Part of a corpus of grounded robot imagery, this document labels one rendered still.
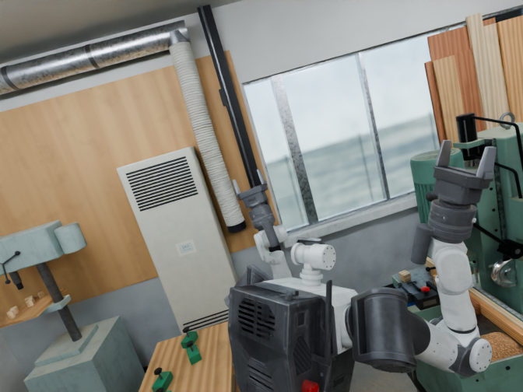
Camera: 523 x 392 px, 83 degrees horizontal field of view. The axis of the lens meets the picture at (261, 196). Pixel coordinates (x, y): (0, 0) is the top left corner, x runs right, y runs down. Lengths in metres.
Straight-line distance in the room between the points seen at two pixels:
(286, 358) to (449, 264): 0.41
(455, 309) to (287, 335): 0.44
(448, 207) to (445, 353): 0.33
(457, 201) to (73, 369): 2.31
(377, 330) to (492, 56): 2.79
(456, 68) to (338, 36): 0.98
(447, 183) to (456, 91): 2.19
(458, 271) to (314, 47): 2.10
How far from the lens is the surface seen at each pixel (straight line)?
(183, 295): 2.42
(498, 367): 1.29
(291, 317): 0.66
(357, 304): 0.76
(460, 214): 0.77
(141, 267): 2.69
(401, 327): 0.71
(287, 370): 0.71
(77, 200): 2.68
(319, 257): 0.80
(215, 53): 2.38
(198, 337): 2.34
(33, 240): 2.35
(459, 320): 0.92
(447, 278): 0.82
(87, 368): 2.45
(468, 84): 3.05
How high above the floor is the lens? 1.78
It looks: 12 degrees down
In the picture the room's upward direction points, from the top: 16 degrees counter-clockwise
